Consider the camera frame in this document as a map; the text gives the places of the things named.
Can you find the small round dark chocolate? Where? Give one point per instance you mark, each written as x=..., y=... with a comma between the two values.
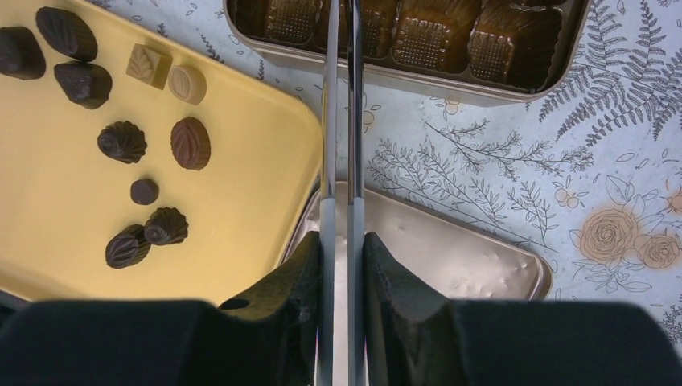
x=144, y=191

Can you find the dark oval chocolate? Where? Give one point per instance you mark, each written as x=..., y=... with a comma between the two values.
x=67, y=33

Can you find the gold chocolate box tin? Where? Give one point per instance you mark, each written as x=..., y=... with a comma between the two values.
x=483, y=53

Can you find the brown leaf chocolate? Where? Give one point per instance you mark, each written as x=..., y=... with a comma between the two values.
x=190, y=144

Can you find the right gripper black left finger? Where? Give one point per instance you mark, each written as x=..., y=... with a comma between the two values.
x=272, y=325

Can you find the dark ridged chocolate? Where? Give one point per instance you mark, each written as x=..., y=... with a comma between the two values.
x=84, y=84

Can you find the dark shell chocolate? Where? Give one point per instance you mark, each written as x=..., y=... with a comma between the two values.
x=122, y=141
x=167, y=225

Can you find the yellow plastic tray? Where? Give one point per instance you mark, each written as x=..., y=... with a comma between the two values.
x=63, y=200

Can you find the dark leaf chocolate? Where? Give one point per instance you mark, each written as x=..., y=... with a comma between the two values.
x=127, y=248
x=21, y=55

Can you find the tan round chocolate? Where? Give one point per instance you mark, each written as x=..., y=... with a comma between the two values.
x=187, y=84

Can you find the tan square chocolate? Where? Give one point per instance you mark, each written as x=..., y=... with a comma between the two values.
x=149, y=66

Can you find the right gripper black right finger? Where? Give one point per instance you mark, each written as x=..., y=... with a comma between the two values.
x=409, y=331

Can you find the rose gold tin lid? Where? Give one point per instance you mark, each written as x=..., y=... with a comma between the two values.
x=451, y=257

